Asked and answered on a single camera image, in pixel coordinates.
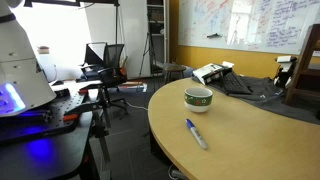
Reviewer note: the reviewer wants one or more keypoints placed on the blue capped grey marker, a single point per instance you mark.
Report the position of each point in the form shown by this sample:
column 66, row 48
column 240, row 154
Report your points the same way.
column 197, row 135

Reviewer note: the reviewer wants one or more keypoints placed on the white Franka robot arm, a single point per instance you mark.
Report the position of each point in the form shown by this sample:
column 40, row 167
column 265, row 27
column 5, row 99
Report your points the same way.
column 20, row 66

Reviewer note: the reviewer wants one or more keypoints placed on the green and white mug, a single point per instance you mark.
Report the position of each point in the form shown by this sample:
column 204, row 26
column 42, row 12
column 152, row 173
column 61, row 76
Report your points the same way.
column 198, row 99

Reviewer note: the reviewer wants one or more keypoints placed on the round wooden stool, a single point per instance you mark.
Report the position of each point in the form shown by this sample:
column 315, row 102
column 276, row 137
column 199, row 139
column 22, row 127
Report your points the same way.
column 174, row 68

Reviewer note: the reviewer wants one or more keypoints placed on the stack of books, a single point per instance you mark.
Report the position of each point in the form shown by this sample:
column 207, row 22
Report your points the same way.
column 132, row 86

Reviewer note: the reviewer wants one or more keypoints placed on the black mesh office chair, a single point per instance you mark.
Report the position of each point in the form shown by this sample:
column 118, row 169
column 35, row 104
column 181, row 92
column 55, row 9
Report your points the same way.
column 112, row 71

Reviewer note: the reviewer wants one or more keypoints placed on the white and black cardboard box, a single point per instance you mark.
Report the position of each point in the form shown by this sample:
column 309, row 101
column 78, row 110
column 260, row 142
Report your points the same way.
column 209, row 72

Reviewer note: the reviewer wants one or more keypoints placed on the white shelving unit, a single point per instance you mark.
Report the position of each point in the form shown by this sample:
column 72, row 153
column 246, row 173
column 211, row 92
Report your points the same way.
column 157, row 33

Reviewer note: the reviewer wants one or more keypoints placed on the black computer keyboard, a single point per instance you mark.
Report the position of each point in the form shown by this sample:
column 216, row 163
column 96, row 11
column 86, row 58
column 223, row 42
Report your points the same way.
column 235, row 84

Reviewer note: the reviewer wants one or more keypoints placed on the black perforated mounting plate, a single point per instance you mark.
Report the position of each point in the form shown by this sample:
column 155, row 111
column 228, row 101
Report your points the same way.
column 63, row 105

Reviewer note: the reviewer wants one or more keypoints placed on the grey cloth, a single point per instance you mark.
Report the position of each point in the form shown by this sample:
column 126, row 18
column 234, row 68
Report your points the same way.
column 266, row 95

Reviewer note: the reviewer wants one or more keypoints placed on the white and black device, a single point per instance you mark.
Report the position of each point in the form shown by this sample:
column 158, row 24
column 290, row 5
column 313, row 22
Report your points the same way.
column 285, row 70

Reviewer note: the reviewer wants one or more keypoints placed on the black robot table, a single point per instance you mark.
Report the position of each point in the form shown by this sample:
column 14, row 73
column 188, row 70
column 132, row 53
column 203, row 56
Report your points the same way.
column 50, row 156

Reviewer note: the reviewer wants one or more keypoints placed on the black camera tripod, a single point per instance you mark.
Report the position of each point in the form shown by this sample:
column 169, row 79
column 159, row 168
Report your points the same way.
column 147, row 50

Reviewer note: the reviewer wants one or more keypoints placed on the wall whiteboard with writing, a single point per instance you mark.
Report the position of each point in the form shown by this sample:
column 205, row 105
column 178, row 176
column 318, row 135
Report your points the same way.
column 253, row 23

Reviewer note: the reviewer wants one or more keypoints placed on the brown wooden shelf frame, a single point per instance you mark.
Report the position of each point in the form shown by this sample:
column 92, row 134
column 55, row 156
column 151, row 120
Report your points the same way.
column 302, row 63

